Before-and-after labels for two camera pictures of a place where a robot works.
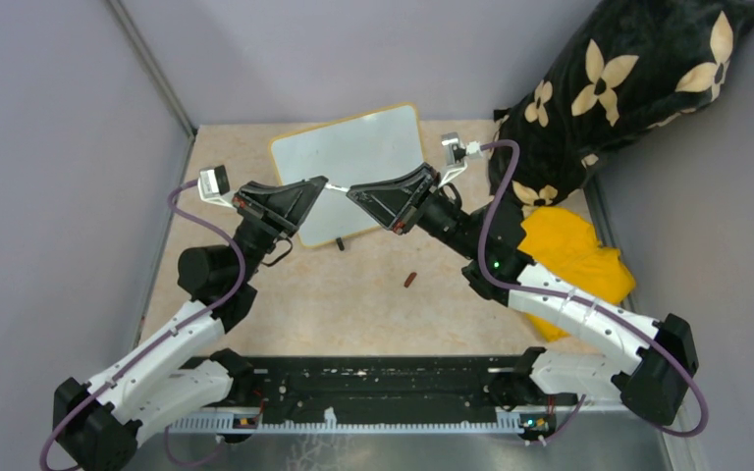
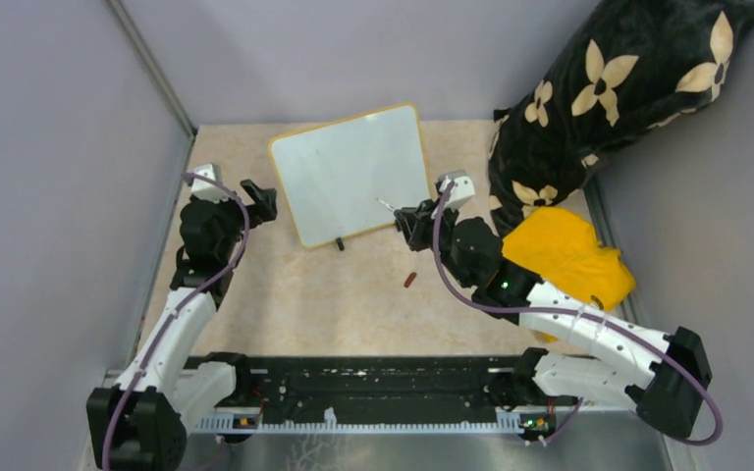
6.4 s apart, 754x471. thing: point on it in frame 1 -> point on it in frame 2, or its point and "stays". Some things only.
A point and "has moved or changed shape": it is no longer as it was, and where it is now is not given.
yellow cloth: [566, 245] stays
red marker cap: [409, 279] stays
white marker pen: [335, 186] has moved or changed shape
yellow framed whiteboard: [348, 152] stays
